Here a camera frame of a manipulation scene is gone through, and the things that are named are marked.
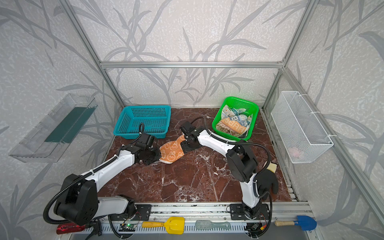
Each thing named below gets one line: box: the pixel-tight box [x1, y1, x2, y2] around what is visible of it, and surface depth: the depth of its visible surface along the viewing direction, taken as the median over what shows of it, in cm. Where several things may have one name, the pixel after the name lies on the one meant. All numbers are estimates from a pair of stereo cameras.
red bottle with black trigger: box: [56, 220, 102, 240], surface depth 69 cm
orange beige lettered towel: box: [216, 117, 247, 137], surface depth 101 cm
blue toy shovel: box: [274, 215, 317, 231], surface depth 71 cm
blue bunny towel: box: [221, 104, 253, 128], surface depth 110 cm
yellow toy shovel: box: [142, 216, 185, 235], surface depth 71 cm
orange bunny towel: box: [159, 134, 186, 165], surface depth 95 cm
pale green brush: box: [195, 220, 231, 230], surface depth 71 cm
